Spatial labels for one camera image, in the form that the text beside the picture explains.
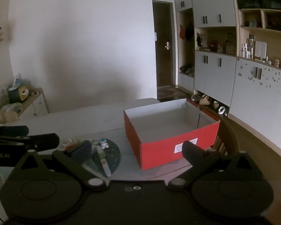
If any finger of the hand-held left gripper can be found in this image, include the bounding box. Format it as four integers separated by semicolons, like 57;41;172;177
0;133;60;151
0;125;29;141

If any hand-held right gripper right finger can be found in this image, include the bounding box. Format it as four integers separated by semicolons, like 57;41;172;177
166;141;271;190

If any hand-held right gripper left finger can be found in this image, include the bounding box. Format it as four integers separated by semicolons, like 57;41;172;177
10;140;108;189

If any white green tube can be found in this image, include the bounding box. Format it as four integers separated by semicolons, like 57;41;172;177
96;146;112;177

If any red cardboard box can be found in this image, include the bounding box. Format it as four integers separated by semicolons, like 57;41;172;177
124;98;221;171

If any brown paper bag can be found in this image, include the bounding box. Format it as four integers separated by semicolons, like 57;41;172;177
0;110;19;125

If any small white red box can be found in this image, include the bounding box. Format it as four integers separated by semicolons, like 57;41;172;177
58;139;73;151

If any clear plastic bag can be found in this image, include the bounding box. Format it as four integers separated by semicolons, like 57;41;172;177
1;103;22;114

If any dark speckled round plate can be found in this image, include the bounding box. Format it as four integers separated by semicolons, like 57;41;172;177
85;138;121;177

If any white wooden drawer cabinet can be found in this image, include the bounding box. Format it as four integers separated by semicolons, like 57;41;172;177
18;88;49;118

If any green plush tissue box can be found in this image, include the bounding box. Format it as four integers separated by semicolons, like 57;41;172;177
8;80;29;104

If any wooden chair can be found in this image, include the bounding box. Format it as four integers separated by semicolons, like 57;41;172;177
200;108;240;156

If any beige shoe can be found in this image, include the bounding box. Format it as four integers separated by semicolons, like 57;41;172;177
199;95;212;106

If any patterned doormat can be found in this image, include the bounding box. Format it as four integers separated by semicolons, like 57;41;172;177
157;87;179;99

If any group of shelf figurines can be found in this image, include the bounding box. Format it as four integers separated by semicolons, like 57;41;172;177
196;31;236;53

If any clear plastic bottle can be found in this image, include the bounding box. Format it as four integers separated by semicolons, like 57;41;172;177
248;39;255;58

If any brown door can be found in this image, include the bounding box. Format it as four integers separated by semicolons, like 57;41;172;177
152;1;174;89

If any grey wall cabinet unit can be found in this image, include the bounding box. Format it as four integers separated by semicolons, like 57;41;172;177
174;0;281;156

